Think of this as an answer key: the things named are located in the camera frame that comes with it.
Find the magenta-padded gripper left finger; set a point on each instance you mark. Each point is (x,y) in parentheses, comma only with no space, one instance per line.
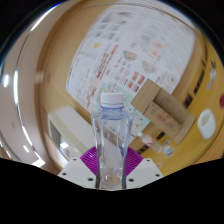
(83,168)

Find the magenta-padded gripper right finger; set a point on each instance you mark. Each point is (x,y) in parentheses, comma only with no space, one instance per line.
(138,168)

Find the clear plastic bottle white cap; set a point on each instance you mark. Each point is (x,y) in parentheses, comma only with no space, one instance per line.
(112,140)

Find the white standing air conditioner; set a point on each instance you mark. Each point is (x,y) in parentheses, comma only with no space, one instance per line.
(73,130)

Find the brown cardboard box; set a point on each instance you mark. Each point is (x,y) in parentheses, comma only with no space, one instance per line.
(163,110)

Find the white cup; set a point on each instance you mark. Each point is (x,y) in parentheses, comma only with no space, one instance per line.
(206,124)

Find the row of wooden chairs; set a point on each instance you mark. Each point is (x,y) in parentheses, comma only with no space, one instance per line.
(199,85)

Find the flat round red coaster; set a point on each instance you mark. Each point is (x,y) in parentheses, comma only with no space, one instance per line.
(222,100)

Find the large wall poster board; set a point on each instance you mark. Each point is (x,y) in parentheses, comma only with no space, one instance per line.
(133,46)

